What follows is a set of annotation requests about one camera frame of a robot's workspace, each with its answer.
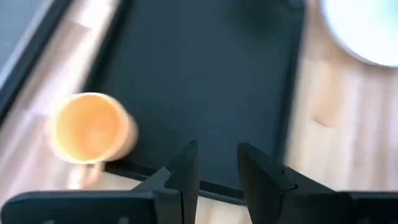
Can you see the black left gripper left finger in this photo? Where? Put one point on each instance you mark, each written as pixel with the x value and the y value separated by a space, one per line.
pixel 183 186

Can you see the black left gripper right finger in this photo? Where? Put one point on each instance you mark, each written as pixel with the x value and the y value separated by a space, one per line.
pixel 267 193

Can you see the orange ceramic mug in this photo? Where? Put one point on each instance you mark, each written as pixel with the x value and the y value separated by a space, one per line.
pixel 90 127

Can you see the white round plate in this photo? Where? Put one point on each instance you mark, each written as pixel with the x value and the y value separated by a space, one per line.
pixel 367 28

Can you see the black plastic serving tray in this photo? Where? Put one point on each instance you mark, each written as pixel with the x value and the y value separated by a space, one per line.
pixel 202 77

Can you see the black table edge frame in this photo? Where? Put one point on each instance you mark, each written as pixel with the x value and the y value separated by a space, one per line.
pixel 28 59

